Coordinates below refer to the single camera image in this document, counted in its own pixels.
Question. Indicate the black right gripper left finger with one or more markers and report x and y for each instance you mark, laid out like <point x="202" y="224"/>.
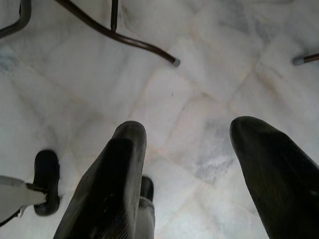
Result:
<point x="112" y="179"/>

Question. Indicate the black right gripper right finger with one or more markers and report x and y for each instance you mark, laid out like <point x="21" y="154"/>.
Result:
<point x="276" y="179"/>

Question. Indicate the black right robot foot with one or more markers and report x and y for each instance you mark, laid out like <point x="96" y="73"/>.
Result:
<point x="147" y="186"/>

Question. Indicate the black robot foot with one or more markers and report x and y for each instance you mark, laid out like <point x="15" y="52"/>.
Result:
<point x="46" y="169"/>
<point x="147" y="186"/>

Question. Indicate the black left robot foot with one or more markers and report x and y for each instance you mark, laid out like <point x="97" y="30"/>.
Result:
<point x="46" y="169"/>

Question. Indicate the grey left robot leg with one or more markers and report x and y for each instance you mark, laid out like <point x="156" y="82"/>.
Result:
<point x="15" y="191"/>

